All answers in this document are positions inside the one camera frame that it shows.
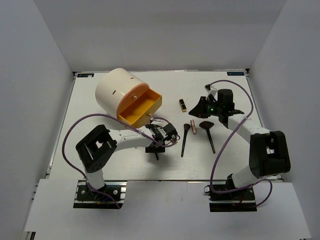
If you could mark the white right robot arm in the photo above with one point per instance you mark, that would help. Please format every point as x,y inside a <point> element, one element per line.
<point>268,150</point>

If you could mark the blue table logo sticker left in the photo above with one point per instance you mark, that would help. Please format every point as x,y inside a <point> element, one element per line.
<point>85,75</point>

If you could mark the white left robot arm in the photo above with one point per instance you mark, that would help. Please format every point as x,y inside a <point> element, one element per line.
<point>97,147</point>

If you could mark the black fan makeup brush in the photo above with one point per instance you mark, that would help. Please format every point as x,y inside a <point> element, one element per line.
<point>207,125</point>

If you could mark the blue table logo sticker right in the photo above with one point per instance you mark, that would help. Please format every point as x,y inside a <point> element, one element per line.
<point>235,73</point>

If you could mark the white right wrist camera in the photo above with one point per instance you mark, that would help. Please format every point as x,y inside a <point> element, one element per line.
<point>211,92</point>

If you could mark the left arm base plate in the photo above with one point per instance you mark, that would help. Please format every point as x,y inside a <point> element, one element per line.
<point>113,197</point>

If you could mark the blue table logo sticker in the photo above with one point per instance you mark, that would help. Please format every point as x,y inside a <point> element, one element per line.
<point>85,75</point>
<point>235,73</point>

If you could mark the rose gold lipstick tube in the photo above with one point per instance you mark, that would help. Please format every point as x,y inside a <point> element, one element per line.
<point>193,126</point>

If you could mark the black gold square lipstick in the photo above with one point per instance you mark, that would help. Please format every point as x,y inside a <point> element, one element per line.
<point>182,105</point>

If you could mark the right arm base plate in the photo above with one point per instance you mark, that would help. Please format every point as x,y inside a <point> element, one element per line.
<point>239,201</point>

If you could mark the cream round drawer organizer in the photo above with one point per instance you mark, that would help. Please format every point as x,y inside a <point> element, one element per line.
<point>127,98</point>

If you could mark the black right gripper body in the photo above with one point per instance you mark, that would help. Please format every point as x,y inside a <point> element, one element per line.
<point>217,108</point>

